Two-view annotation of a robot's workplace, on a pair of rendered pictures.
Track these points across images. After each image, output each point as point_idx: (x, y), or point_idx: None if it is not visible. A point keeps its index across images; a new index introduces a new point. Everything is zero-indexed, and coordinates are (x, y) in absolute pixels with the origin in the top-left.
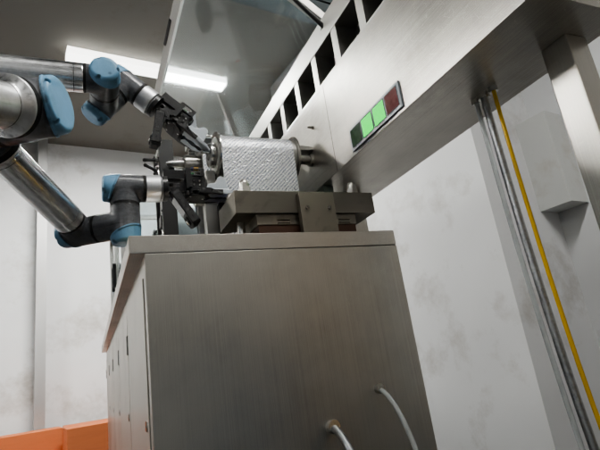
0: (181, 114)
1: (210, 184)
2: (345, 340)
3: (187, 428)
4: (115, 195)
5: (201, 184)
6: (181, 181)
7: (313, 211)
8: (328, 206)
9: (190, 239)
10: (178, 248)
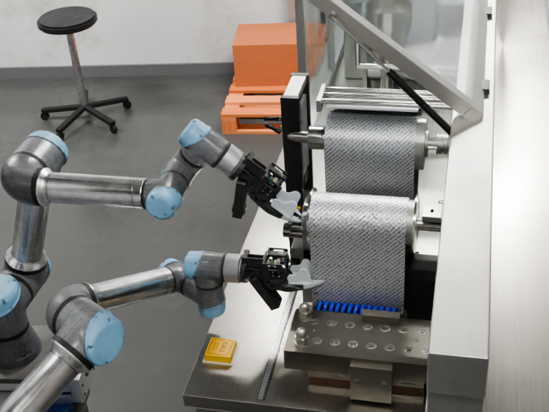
0: (265, 187)
1: (290, 276)
2: None
3: None
4: (196, 281)
5: (280, 275)
6: (261, 268)
7: (364, 383)
8: (381, 383)
9: (231, 404)
10: (221, 408)
